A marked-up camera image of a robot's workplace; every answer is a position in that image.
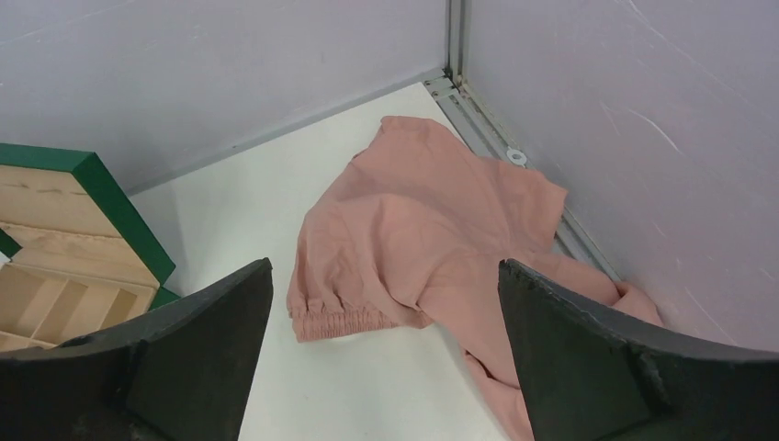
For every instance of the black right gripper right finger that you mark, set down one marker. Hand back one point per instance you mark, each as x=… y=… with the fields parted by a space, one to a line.
x=590 y=372

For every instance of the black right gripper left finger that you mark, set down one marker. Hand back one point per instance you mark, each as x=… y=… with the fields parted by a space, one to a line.
x=183 y=371

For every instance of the green jewelry box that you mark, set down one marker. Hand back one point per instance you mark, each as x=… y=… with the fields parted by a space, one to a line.
x=77 y=257

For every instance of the pink crumpled garment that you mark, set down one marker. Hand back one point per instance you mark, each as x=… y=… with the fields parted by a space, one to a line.
x=412 y=233

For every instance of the aluminium frame rail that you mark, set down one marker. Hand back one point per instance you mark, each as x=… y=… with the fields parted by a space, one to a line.
x=486 y=136

